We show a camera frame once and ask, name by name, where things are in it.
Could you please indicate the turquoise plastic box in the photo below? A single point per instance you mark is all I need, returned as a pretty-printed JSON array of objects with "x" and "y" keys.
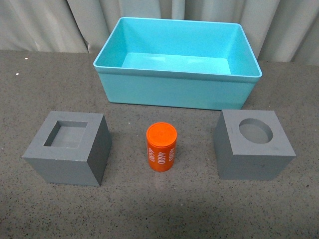
[{"x": 178, "y": 63}]

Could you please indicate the gray cube square hole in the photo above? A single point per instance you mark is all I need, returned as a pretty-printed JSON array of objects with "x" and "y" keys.
[{"x": 71, "y": 148}]

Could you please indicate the white curtain backdrop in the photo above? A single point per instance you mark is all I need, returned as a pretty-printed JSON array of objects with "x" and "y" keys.
[{"x": 278, "y": 30}]

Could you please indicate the orange cylinder white numbers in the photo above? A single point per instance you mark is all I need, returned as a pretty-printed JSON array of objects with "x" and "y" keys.
[{"x": 161, "y": 146}]

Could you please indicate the gray cube round hole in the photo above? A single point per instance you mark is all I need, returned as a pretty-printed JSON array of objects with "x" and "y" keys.
[{"x": 251, "y": 145}]

